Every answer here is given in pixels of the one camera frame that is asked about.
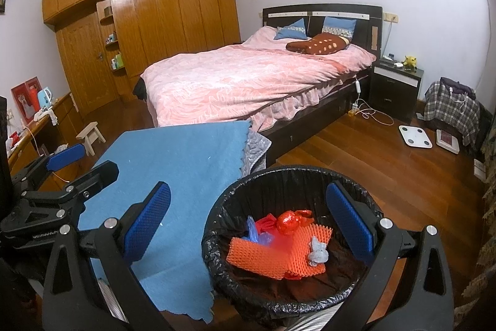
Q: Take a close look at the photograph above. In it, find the pink patterned blanket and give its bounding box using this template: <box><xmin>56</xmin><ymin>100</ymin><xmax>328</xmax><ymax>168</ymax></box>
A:
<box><xmin>140</xmin><ymin>25</ymin><xmax>377</xmax><ymax>134</ymax></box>

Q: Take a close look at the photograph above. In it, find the wooden door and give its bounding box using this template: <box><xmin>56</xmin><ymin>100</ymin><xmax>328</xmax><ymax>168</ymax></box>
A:
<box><xmin>54</xmin><ymin>11</ymin><xmax>117</xmax><ymax>116</ymax></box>

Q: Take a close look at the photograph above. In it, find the blue pillow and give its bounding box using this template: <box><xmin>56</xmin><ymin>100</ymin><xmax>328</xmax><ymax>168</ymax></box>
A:
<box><xmin>321</xmin><ymin>16</ymin><xmax>357</xmax><ymax>39</ymax></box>
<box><xmin>273</xmin><ymin>18</ymin><xmax>307</xmax><ymax>41</ymax></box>

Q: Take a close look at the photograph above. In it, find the white bathroom scale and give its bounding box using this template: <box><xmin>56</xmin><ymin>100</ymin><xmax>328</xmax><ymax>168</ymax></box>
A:
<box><xmin>399</xmin><ymin>125</ymin><xmax>432</xmax><ymax>149</ymax></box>

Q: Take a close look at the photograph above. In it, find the red poster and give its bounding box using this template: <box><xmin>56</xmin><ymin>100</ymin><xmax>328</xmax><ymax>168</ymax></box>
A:
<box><xmin>11</xmin><ymin>76</ymin><xmax>42</xmax><ymax>124</ymax></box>

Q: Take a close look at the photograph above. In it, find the black cloth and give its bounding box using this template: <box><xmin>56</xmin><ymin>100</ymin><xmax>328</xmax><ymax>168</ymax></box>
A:
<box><xmin>132</xmin><ymin>78</ymin><xmax>147</xmax><ymax>101</ymax></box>

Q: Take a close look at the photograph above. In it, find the dark wooden bed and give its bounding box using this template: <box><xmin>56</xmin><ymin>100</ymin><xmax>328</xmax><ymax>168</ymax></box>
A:
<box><xmin>132</xmin><ymin>4</ymin><xmax>383</xmax><ymax>167</ymax></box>

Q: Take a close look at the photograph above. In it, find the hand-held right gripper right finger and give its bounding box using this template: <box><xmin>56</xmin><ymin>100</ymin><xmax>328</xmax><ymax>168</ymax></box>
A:
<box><xmin>325</xmin><ymin>181</ymin><xmax>455</xmax><ymax>331</ymax></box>

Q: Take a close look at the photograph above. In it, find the red white scale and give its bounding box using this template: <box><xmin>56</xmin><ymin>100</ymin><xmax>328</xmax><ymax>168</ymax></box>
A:
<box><xmin>435</xmin><ymin>129</ymin><xmax>461</xmax><ymax>154</ymax></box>

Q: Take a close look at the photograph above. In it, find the wooden wardrobe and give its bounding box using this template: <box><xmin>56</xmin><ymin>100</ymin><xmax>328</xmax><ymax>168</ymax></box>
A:
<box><xmin>42</xmin><ymin>0</ymin><xmax>241</xmax><ymax>114</ymax></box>

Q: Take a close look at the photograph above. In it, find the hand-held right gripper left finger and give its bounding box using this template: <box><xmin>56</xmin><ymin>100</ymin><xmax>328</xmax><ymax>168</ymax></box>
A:
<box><xmin>42</xmin><ymin>181</ymin><xmax>179</xmax><ymax>331</ymax></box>

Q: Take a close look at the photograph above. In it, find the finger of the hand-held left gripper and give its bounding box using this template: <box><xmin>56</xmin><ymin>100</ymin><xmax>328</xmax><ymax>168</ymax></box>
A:
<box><xmin>21</xmin><ymin>159</ymin><xmax>120</xmax><ymax>217</ymax></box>
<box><xmin>10</xmin><ymin>143</ymin><xmax>87</xmax><ymax>196</ymax></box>

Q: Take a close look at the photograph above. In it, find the dark garment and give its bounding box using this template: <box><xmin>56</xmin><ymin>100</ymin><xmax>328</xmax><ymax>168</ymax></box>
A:
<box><xmin>440</xmin><ymin>77</ymin><xmax>476</xmax><ymax>99</ymax></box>

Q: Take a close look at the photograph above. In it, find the black lined trash bin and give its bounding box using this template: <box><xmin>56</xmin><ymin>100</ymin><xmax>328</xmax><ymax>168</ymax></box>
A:
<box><xmin>201</xmin><ymin>165</ymin><xmax>384</xmax><ymax>331</ymax></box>

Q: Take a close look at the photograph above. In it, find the small white wooden stool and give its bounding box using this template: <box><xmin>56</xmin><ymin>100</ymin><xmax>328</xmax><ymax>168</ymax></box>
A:
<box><xmin>75</xmin><ymin>122</ymin><xmax>106</xmax><ymax>156</ymax></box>

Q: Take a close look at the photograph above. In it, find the orange foam net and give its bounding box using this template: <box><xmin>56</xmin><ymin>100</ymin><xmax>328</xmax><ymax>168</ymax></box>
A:
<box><xmin>227</xmin><ymin>224</ymin><xmax>334</xmax><ymax>280</ymax></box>

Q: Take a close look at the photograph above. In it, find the light blue kettle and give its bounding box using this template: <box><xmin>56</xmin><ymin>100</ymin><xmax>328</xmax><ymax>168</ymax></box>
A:
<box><xmin>37</xmin><ymin>87</ymin><xmax>54</xmax><ymax>110</ymax></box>

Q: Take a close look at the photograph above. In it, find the brown dotted pillow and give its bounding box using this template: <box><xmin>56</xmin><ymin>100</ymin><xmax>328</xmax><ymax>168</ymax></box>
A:
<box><xmin>286</xmin><ymin>34</ymin><xmax>351</xmax><ymax>56</ymax></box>

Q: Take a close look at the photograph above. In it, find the wooden desk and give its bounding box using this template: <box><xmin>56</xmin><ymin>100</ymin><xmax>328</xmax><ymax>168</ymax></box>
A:
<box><xmin>8</xmin><ymin>91</ymin><xmax>84</xmax><ymax>196</ymax></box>

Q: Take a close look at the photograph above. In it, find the blue table cloth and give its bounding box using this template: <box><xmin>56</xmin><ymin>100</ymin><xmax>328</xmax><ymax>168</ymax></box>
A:
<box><xmin>75</xmin><ymin>120</ymin><xmax>250</xmax><ymax>324</ymax></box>

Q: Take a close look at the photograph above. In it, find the plaid cloth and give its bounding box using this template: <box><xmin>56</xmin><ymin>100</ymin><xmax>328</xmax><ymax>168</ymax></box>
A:
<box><xmin>423</xmin><ymin>81</ymin><xmax>481</xmax><ymax>147</ymax></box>

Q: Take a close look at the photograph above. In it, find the grey wrapper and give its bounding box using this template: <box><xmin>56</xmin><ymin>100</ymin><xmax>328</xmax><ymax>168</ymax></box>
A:
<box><xmin>308</xmin><ymin>236</ymin><xmax>330</xmax><ymax>265</ymax></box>

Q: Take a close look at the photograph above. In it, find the red thermos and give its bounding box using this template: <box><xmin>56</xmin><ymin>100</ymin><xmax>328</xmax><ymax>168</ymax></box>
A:
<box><xmin>26</xmin><ymin>82</ymin><xmax>39</xmax><ymax>114</ymax></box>

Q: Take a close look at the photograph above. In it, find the patterned curtain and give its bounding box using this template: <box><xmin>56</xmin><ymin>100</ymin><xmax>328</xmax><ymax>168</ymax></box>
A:
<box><xmin>453</xmin><ymin>129</ymin><xmax>496</xmax><ymax>331</ymax></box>

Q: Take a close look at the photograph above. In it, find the grey quilted cloth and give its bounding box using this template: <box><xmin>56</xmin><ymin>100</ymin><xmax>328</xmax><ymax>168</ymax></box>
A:
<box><xmin>240</xmin><ymin>129</ymin><xmax>272</xmax><ymax>177</ymax></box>

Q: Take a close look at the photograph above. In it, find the black white nightstand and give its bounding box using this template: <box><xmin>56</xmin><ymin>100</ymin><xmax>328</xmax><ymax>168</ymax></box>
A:
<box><xmin>368</xmin><ymin>57</ymin><xmax>424</xmax><ymax>122</ymax></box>

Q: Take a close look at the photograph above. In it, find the red shiny foil wrapper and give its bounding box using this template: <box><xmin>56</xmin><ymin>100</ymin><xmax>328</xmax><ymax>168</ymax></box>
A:
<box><xmin>276</xmin><ymin>209</ymin><xmax>314</xmax><ymax>235</ymax></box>

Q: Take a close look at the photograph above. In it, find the white low wall outlet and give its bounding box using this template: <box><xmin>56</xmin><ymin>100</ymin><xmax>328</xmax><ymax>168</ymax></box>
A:
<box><xmin>473</xmin><ymin>158</ymin><xmax>487</xmax><ymax>182</ymax></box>

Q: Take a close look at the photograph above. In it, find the white floor cable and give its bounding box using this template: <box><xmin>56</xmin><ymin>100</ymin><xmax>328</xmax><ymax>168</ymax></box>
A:
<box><xmin>354</xmin><ymin>98</ymin><xmax>394</xmax><ymax>126</ymax></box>

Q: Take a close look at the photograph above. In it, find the white cloth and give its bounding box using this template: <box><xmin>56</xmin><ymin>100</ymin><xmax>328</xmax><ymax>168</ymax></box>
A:
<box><xmin>34</xmin><ymin>108</ymin><xmax>59</xmax><ymax>126</ymax></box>

